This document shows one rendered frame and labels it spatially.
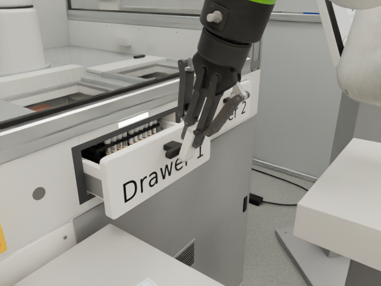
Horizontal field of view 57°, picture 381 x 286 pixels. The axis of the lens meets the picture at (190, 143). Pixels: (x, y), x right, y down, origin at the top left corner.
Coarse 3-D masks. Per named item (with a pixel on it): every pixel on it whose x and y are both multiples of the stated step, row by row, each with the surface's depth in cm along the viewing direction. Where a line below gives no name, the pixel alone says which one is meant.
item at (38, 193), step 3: (36, 189) 55; (39, 189) 55; (42, 189) 55; (33, 192) 54; (36, 192) 55; (39, 192) 55; (42, 192) 56; (33, 195) 54; (36, 195) 55; (39, 195) 55; (42, 195) 56; (33, 198) 55; (36, 198) 55; (39, 198) 55
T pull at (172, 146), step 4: (164, 144) 64; (168, 144) 64; (172, 144) 64; (176, 144) 64; (180, 144) 64; (164, 148) 64; (168, 148) 63; (172, 148) 62; (176, 148) 62; (180, 148) 62; (168, 152) 61; (172, 152) 61; (176, 152) 62; (168, 156) 60; (172, 156) 61
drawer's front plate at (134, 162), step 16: (176, 128) 66; (144, 144) 60; (160, 144) 63; (208, 144) 77; (112, 160) 55; (128, 160) 57; (144, 160) 61; (160, 160) 64; (192, 160) 73; (112, 176) 55; (128, 176) 58; (144, 176) 62; (160, 176) 66; (176, 176) 70; (112, 192) 56; (128, 192) 59; (144, 192) 63; (112, 208) 57; (128, 208) 60
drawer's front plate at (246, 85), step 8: (248, 88) 101; (224, 96) 91; (224, 104) 92; (240, 104) 100; (248, 104) 104; (216, 112) 90; (240, 112) 101; (248, 112) 105; (232, 120) 98; (240, 120) 102; (224, 128) 95
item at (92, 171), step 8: (160, 120) 80; (160, 128) 81; (88, 160) 62; (88, 168) 61; (96, 168) 59; (88, 176) 61; (96, 176) 60; (88, 184) 62; (96, 184) 60; (96, 192) 61
